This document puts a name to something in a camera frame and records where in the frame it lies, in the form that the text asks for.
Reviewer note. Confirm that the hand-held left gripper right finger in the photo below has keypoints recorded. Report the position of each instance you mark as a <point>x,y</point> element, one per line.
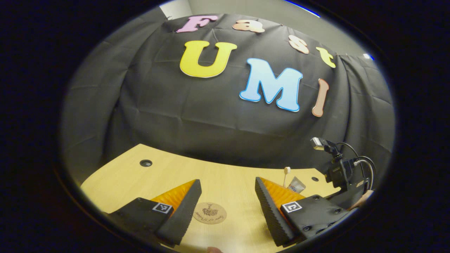
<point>269,218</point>

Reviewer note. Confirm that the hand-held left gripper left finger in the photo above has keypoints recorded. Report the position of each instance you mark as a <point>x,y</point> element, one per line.
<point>182,218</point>

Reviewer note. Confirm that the round wooden coaster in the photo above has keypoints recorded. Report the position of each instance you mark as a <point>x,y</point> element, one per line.
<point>210,213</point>

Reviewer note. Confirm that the white toothpaste tube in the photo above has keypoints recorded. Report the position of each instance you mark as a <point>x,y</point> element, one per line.
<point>297,184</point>

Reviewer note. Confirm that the wooden toothbrush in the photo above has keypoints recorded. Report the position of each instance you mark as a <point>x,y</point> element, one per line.
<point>286,172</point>

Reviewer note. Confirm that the light wooden desktop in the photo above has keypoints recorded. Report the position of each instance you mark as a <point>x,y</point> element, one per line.
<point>228,182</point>

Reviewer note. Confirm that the black backdrop cloth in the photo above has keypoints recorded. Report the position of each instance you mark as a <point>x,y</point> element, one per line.
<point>211,116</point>

